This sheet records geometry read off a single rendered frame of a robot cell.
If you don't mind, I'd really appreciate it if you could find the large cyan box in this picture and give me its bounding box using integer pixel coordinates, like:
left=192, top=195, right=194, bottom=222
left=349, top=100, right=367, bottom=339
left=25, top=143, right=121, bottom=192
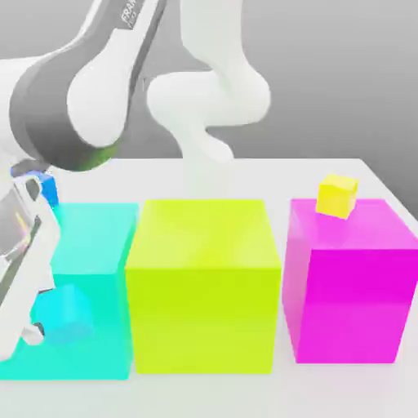
left=0, top=202, right=140, bottom=382

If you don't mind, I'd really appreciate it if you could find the large lime box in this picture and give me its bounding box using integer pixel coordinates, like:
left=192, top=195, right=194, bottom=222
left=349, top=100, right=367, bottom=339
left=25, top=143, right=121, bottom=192
left=124, top=198, right=282, bottom=376

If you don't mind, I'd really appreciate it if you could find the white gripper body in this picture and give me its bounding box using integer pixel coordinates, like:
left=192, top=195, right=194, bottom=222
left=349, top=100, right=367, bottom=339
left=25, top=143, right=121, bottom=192
left=0, top=201, right=62, bottom=362

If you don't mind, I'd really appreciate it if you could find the small yellow cube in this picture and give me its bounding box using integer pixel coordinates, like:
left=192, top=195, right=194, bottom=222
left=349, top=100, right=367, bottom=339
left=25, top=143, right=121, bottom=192
left=315, top=173, right=360, bottom=220

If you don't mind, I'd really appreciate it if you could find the large magenta box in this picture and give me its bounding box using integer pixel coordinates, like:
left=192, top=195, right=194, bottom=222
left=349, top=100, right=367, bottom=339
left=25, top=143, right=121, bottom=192
left=281, top=198, right=418, bottom=365

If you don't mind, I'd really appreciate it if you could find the small cyan cube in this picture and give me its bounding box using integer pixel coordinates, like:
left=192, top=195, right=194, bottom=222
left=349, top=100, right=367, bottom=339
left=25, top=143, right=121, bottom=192
left=34, top=282, right=95, bottom=346

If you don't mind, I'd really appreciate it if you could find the small blue cube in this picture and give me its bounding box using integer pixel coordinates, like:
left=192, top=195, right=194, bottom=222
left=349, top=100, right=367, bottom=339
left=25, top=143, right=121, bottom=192
left=38, top=171, right=60, bottom=211

